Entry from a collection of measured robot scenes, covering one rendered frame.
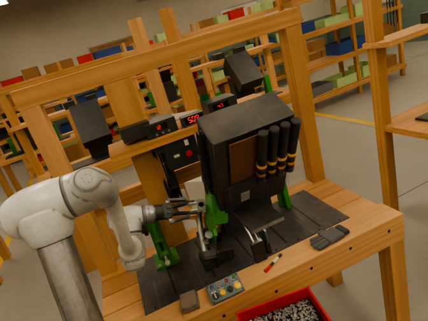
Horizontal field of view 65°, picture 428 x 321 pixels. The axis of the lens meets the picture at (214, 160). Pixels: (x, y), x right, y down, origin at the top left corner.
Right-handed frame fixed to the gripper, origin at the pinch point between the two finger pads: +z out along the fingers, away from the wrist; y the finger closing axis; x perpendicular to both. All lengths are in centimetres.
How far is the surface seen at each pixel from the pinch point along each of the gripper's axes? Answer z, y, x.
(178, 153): -3.9, 27.8, -4.9
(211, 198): 4.9, -1.7, -12.7
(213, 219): 5.4, -9.6, -5.8
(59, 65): -112, 527, 435
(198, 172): 11.7, 28.9, 21.4
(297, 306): 26, -54, -18
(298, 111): 74, 48, -6
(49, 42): -156, 790, 609
